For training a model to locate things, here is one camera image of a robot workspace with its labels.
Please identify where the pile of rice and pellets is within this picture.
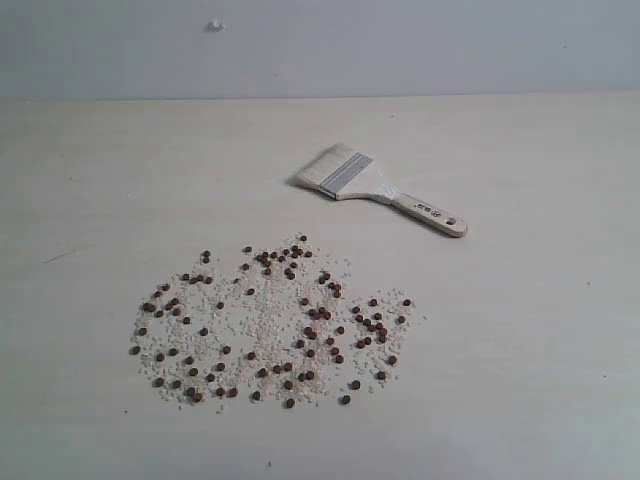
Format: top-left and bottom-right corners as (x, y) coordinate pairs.
(127, 234), (416, 410)

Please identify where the wooden paint brush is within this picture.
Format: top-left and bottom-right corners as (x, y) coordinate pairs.
(294, 143), (468, 238)

